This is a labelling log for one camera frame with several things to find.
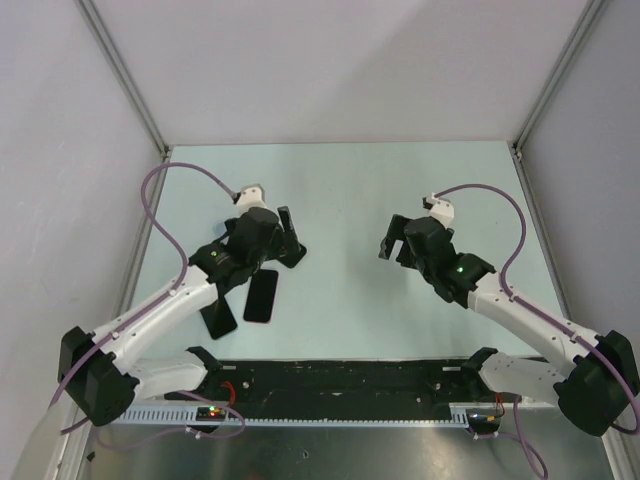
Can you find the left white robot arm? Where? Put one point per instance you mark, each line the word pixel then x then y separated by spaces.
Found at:
pixel 104 371

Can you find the aluminium frame post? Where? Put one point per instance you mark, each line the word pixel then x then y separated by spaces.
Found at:
pixel 580 34
pixel 104 40

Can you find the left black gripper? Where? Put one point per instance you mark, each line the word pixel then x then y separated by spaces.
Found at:
pixel 278 239

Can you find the right aluminium frame post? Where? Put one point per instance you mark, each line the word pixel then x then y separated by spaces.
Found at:
pixel 580 34

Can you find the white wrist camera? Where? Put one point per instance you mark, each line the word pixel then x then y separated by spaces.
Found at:
pixel 250 196
pixel 439 209

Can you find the black phone case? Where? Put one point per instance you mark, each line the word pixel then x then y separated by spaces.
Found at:
pixel 291 255

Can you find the left aluminium frame post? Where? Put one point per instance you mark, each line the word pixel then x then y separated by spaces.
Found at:
pixel 104 40

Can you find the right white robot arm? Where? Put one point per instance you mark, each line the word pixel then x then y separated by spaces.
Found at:
pixel 592 378

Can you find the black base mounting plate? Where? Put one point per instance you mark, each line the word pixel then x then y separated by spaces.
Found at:
pixel 345 390

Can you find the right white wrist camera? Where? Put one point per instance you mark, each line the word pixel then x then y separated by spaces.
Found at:
pixel 439 209

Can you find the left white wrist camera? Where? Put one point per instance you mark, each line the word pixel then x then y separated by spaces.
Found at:
pixel 250 196

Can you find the black phone with pink edge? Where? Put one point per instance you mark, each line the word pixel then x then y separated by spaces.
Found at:
pixel 261 297

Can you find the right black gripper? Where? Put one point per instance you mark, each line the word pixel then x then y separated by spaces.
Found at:
pixel 395 232

